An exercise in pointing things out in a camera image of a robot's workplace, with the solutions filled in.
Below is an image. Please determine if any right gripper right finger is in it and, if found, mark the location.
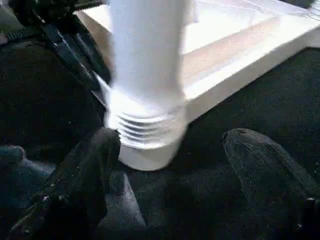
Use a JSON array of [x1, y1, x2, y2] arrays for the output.
[[221, 128, 320, 240]]

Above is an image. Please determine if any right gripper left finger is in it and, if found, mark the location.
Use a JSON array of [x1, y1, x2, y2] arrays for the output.
[[5, 127, 122, 240]]

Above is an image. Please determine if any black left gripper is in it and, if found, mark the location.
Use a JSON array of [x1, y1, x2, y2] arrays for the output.
[[0, 0, 113, 108]]

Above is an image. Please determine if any white plastic table leg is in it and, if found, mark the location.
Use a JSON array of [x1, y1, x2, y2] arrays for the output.
[[106, 0, 193, 151]]

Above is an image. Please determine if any white plastic table top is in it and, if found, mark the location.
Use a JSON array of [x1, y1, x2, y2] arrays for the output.
[[75, 0, 320, 172]]

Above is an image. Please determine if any black work mat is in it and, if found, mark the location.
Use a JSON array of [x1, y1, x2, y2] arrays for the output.
[[0, 10, 320, 240]]

